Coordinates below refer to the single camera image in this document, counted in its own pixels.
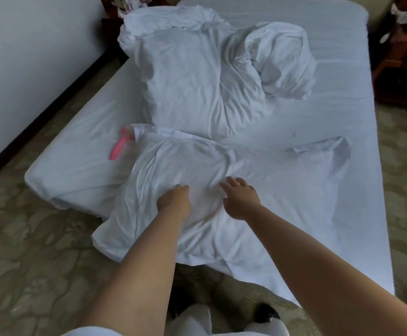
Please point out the person's left forearm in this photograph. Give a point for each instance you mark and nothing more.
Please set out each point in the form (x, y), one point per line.
(140, 276)

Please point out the pink lint roller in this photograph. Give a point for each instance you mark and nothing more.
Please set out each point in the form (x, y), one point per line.
(119, 147)

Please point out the white bed sheet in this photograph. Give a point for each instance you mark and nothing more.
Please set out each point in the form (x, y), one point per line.
(336, 101)

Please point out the person's left hand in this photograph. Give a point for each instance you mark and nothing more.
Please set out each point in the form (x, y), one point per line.
(177, 205)

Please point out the person's right forearm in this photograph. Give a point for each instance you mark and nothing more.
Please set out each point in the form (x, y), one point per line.
(329, 276)

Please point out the person's right hand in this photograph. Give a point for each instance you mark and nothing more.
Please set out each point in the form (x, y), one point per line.
(242, 199)

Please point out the white pillow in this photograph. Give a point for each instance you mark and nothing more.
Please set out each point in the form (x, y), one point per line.
(287, 185)

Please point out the white duvet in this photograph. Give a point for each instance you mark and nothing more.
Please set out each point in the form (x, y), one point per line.
(196, 73)

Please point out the person's white shirt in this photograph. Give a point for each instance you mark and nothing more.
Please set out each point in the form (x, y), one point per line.
(91, 331)

